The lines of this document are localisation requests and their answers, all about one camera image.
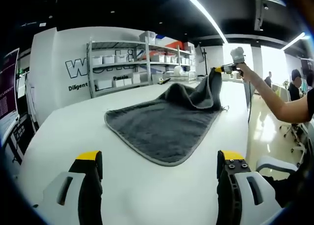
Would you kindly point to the grey towel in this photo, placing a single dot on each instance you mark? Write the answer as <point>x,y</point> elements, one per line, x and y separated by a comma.
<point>159,131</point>

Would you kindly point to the person's right hand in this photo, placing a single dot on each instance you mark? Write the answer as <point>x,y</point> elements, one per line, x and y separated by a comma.
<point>243,67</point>

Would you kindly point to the black tripod stand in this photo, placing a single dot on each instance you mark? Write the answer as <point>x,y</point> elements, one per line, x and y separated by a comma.
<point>205,63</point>

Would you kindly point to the white round appliance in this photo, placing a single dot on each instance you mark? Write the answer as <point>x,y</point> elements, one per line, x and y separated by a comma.
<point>177,70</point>

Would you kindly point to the hanging ceiling fixture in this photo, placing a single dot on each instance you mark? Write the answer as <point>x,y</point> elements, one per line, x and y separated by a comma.
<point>258,16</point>

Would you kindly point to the ceiling light strip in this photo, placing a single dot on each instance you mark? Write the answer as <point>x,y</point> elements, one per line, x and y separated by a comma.
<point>208,16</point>
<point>294,40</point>

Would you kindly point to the white office chair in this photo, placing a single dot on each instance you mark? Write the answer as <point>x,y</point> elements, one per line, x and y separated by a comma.
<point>294,134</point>
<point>277,164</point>

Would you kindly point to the spare hand-held gripper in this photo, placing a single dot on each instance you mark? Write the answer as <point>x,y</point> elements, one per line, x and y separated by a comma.
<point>164,80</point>

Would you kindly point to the person's dark-clothed leg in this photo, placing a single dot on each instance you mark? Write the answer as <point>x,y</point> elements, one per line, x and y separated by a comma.
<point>292,188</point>

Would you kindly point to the grey metal shelf rack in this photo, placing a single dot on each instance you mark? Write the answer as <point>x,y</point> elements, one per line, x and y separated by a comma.
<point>148,63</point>

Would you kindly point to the white hanging lab coat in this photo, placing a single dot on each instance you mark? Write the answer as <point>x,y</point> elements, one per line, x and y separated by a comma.
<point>30,97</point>

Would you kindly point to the group of white storage boxes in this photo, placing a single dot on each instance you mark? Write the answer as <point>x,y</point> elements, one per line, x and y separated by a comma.
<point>108,59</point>

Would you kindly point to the computer monitor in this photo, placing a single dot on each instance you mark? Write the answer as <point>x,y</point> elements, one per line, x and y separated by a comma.
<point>8,87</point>

